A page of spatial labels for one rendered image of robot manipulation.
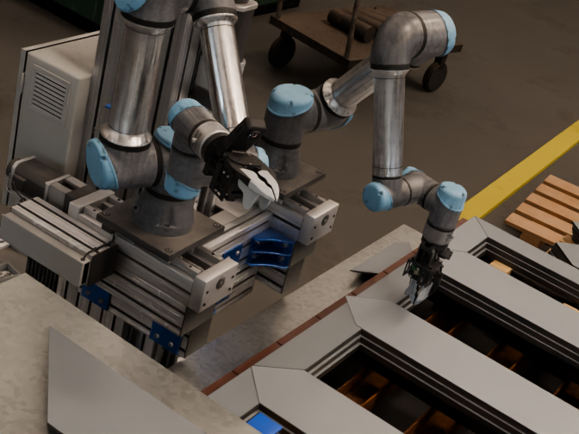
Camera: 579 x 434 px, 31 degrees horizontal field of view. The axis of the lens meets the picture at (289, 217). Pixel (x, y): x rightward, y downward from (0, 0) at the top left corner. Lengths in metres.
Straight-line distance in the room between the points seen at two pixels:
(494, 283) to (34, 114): 1.36
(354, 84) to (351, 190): 2.51
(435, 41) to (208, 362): 0.98
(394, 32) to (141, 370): 1.03
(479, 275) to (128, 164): 1.19
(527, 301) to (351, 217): 2.11
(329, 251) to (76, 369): 2.83
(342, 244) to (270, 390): 2.47
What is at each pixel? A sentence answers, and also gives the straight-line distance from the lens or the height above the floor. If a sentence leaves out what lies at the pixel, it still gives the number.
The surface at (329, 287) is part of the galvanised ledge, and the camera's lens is 3.13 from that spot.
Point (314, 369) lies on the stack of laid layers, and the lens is 2.49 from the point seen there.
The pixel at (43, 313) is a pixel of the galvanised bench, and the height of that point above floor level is 1.05.
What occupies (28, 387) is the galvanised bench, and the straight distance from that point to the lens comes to 1.95.
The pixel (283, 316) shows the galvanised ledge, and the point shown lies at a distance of 2.94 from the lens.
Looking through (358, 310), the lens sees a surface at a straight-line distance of 2.72.
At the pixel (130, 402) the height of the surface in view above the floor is 1.07.
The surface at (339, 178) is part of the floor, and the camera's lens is 5.36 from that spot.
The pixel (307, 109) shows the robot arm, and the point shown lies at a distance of 2.80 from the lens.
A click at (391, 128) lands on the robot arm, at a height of 1.34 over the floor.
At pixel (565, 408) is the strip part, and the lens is 2.68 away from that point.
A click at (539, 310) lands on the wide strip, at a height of 0.87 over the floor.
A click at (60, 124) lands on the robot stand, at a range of 2.78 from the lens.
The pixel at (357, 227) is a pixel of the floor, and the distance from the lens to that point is 4.95.
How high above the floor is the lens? 2.31
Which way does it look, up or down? 28 degrees down
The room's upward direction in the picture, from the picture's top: 16 degrees clockwise
